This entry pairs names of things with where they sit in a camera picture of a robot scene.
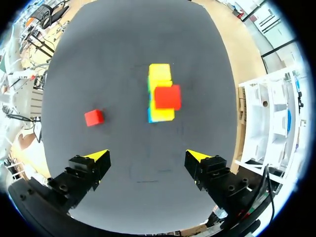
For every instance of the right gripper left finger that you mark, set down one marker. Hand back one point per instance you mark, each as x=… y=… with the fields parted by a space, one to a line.
x=84 y=170

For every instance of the blue cube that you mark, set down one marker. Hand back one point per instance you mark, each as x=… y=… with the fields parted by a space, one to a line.
x=149 y=116

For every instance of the red cube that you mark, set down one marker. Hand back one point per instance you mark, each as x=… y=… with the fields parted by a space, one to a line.
x=168 y=96
x=93 y=118

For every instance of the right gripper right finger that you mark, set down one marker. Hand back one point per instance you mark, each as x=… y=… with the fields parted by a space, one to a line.
x=212 y=172

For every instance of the green cube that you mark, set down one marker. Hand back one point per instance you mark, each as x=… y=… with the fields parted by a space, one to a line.
x=149 y=101
x=148 y=85

